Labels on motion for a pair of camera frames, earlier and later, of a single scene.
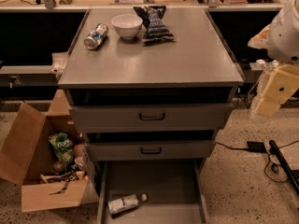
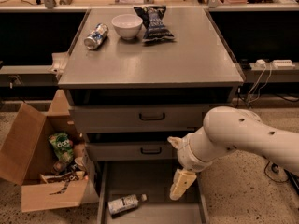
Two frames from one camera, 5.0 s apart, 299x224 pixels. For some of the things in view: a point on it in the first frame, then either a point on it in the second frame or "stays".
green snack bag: [63, 147] stays
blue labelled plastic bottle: [125, 203] stays
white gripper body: [284, 36] to [184, 154]
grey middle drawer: [167, 149] stays
